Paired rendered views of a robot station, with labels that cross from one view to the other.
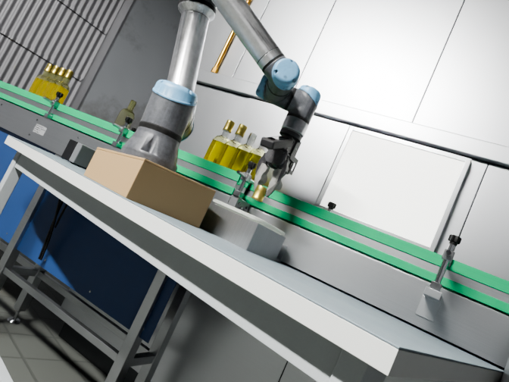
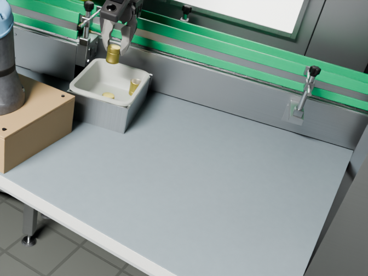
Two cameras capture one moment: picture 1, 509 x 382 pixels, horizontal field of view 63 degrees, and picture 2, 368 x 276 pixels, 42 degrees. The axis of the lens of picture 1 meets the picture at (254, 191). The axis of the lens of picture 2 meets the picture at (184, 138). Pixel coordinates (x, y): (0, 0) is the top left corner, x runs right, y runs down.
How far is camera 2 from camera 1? 0.72 m
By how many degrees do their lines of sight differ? 44
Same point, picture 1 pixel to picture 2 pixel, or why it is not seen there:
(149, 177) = (15, 144)
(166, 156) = (12, 97)
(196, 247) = (108, 242)
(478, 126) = not seen: outside the picture
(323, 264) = (192, 88)
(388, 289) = (256, 103)
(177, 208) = (48, 138)
